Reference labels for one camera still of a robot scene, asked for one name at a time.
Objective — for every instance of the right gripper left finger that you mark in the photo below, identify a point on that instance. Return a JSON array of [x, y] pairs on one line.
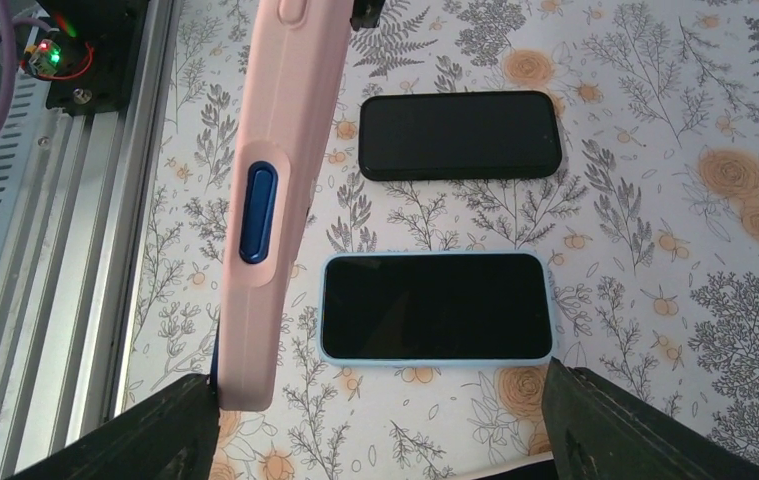
[[171, 435]]

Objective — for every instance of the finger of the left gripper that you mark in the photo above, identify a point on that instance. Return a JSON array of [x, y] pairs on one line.
[[366, 14]]

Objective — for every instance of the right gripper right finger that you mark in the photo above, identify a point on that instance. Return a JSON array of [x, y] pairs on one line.
[[598, 430]]

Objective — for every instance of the pink phone case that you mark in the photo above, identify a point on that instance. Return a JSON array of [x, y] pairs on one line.
[[295, 65]]

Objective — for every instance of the phone in black case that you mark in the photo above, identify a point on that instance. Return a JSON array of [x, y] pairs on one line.
[[496, 135]]

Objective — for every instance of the phone in light-blue case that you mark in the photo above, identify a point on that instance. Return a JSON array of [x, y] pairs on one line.
[[436, 309]]

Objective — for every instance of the aluminium rail frame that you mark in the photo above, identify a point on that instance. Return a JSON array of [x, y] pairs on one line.
[[68, 262]]

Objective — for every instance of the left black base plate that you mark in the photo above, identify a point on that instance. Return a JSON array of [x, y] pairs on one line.
[[89, 55]]

